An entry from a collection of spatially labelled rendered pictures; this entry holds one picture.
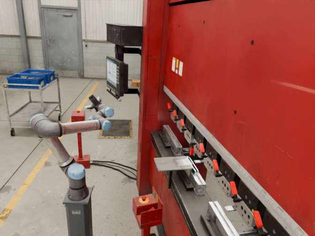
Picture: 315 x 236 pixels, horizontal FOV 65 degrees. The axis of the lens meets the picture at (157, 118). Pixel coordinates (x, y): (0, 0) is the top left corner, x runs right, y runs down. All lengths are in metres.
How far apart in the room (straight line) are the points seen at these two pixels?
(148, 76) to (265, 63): 1.61
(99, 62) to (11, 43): 2.83
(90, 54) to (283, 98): 8.15
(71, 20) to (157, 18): 6.54
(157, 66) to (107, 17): 6.26
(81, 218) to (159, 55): 1.59
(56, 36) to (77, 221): 7.53
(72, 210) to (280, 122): 1.53
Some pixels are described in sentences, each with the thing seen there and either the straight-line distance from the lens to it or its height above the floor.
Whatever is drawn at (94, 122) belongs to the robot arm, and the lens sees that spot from 1.76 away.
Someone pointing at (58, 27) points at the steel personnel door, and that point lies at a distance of 8.98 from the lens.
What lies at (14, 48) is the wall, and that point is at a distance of 9.61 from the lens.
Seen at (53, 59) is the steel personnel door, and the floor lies 0.58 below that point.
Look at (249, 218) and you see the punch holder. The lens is 1.27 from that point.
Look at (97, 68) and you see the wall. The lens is 8.88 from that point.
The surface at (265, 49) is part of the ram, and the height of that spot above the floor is 1.93.
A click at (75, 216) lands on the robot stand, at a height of 0.64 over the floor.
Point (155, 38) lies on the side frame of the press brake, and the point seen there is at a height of 1.85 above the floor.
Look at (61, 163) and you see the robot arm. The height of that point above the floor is 1.01.
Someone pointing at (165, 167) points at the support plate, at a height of 1.00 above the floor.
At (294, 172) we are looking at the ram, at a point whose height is 1.56.
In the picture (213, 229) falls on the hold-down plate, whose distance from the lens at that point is 1.61.
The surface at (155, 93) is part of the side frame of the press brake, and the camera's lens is 2.58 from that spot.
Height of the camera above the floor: 2.01
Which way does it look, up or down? 21 degrees down
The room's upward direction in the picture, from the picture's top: 4 degrees clockwise
